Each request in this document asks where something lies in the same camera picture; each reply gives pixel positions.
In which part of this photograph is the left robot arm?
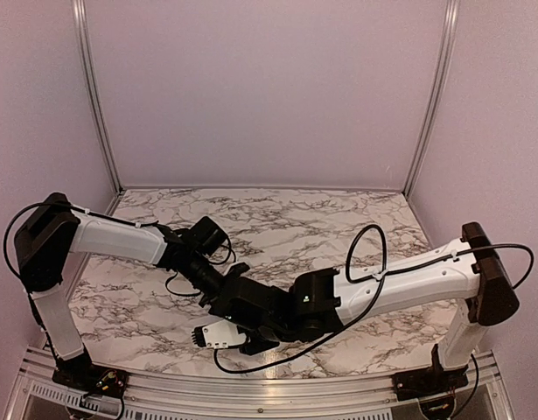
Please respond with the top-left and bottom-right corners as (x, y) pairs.
(14, 192), (281, 389)

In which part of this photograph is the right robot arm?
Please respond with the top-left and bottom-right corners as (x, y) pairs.
(295, 222), (529, 392)

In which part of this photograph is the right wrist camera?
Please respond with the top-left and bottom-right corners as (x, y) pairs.
(192, 319), (248, 349)

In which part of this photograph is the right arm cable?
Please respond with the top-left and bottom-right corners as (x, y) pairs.
(213, 223), (535, 375)

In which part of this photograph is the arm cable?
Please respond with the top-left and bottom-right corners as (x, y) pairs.
(213, 223), (535, 375)
(2, 201), (237, 298)

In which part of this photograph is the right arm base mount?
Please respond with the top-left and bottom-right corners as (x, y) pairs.
(392, 367), (469, 401)

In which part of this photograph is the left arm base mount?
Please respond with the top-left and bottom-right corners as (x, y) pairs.
(52, 358), (129, 398)

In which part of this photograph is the front aluminium rail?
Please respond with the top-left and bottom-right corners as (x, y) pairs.
(3, 347), (516, 419)

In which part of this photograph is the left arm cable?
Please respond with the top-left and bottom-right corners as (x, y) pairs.
(2, 201), (237, 298)

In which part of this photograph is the left aluminium frame post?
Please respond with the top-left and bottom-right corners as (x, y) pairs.
(71, 0), (123, 195)

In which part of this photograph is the aluminium frame post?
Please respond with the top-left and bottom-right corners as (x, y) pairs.
(71, 0), (123, 195)
(402, 0), (460, 201)

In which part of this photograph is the right aluminium frame post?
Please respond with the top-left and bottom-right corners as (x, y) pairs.
(402, 0), (460, 201)

